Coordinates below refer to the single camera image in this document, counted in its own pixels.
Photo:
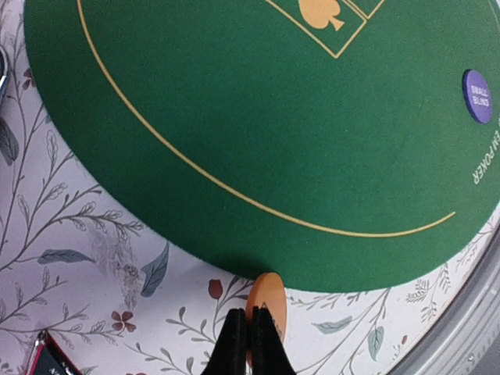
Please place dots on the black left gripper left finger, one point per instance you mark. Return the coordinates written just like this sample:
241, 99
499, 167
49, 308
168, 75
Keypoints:
229, 354

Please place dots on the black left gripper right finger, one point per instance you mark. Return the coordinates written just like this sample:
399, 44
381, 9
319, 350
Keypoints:
268, 354

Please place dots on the orange big blind button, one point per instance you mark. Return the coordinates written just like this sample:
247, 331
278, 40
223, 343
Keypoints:
268, 292

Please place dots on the purple small blind button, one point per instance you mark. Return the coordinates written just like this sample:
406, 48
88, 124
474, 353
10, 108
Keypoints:
477, 96

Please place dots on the black triangular card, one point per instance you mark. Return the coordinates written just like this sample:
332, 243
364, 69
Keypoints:
47, 358

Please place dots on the round green poker mat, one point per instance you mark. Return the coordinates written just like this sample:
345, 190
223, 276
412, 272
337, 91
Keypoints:
328, 141

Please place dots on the aluminium poker chip case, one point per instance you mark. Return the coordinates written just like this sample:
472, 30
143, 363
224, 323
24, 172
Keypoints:
4, 72

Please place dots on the aluminium front rail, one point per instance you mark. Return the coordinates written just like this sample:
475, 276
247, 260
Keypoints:
467, 328

